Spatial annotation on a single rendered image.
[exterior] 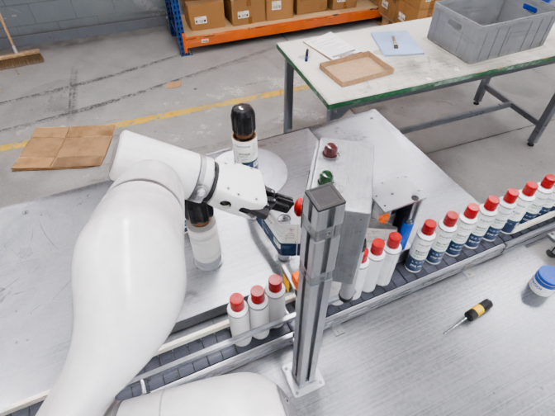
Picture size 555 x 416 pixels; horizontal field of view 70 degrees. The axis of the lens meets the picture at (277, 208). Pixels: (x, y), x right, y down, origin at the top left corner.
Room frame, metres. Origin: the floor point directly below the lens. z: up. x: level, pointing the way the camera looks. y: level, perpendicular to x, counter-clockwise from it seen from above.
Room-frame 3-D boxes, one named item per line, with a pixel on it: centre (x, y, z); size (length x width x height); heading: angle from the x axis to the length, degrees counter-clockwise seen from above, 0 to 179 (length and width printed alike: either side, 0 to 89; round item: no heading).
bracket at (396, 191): (0.77, -0.32, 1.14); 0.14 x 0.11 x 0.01; 114
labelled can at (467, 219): (0.77, -0.55, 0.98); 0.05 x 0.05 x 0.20
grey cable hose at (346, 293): (0.49, -0.16, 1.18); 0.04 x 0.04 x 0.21
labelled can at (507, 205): (0.83, -0.69, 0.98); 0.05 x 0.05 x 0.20
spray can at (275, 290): (0.53, 0.01, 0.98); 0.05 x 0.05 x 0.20
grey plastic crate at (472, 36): (2.45, -1.28, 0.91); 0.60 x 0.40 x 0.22; 114
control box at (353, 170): (0.48, -0.10, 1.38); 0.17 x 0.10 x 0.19; 169
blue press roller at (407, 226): (0.74, -0.37, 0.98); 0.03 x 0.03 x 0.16
